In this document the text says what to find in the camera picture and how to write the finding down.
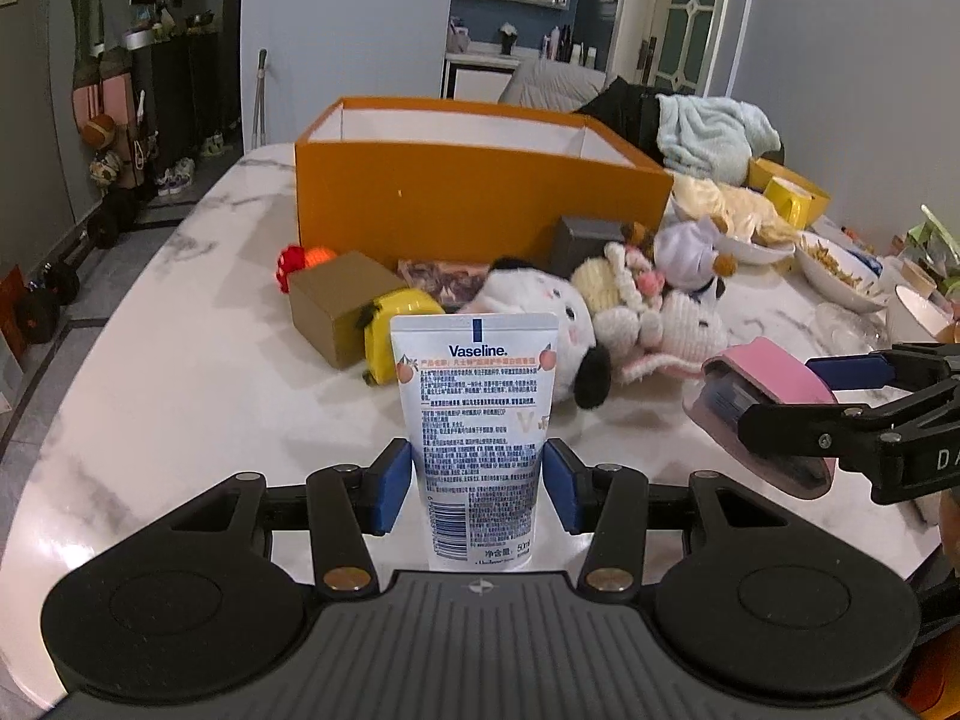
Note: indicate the printed card box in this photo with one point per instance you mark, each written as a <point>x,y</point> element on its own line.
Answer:
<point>452,285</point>

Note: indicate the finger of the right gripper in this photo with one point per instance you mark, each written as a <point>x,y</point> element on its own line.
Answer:
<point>776,430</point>
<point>908,366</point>

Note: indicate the brown cardboard small box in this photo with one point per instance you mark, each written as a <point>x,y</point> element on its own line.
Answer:
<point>327,302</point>

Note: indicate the white cabinet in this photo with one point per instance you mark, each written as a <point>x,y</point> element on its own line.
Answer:
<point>478,78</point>

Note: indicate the crochet sheep doll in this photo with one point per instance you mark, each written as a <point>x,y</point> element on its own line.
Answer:
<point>647,327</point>

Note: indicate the basketball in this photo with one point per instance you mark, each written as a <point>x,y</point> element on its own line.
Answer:
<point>99,132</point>

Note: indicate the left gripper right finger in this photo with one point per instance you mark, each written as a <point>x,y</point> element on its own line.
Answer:
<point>609,503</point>

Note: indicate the pink case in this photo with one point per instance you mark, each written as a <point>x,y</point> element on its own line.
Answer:
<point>750,400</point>

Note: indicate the broom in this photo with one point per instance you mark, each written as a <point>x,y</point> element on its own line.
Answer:
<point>258,113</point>

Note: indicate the black jacket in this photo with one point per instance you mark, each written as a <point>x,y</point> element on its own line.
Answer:
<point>631,111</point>

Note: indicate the light blue towel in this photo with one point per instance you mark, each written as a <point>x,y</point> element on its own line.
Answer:
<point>714,137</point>

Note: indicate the white Vaseline tube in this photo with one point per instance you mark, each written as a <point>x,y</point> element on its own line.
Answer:
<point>476,390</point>

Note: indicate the orange crochet ball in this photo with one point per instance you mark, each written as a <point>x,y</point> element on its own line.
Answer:
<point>296,258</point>

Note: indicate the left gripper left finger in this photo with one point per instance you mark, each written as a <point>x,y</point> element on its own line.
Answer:
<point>345,503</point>

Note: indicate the white bowl with cloth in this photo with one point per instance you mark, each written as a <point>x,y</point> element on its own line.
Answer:
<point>750,228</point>

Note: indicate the sailor dog plush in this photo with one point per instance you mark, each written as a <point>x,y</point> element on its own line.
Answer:
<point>687,256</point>

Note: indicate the white bowl with snacks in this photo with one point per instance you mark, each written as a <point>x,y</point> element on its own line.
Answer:
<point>839,276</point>

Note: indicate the grey padded jacket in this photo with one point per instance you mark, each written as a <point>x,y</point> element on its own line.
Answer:
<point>544,84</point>

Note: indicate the black dumbbell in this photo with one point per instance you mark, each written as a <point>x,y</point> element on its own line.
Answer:
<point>37,312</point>

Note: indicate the orange cardboard box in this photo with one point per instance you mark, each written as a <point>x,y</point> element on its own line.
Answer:
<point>434,179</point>

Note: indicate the dark grey small box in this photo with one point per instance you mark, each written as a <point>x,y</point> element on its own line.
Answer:
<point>578,239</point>

